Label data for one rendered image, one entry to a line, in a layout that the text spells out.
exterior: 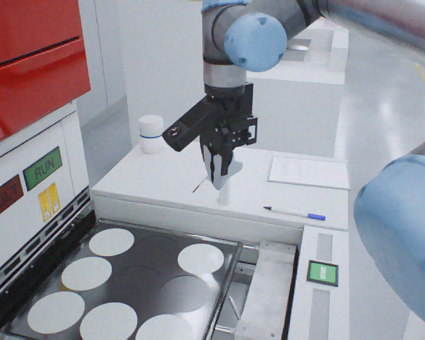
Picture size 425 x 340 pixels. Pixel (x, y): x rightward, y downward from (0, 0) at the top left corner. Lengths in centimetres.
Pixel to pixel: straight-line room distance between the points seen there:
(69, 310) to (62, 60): 47
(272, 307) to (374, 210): 59
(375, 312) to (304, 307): 144
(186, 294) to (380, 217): 61
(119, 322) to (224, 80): 47
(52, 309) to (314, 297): 48
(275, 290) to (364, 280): 146
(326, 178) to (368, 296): 121
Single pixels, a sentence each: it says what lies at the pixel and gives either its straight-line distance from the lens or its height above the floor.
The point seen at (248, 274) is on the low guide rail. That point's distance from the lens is 98.
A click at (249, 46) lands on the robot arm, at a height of 139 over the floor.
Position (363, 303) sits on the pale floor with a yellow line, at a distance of 222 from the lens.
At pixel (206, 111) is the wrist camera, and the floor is 126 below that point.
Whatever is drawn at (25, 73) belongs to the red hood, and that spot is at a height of 131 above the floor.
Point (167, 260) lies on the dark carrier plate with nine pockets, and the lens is 95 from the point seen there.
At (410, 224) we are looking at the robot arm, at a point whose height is 135.
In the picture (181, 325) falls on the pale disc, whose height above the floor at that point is 90.
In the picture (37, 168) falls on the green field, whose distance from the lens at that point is 92.
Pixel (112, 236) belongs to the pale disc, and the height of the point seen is 90.
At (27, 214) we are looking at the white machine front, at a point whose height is 103.
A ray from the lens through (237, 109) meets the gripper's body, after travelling 77.
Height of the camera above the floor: 151
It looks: 29 degrees down
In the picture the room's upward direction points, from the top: straight up
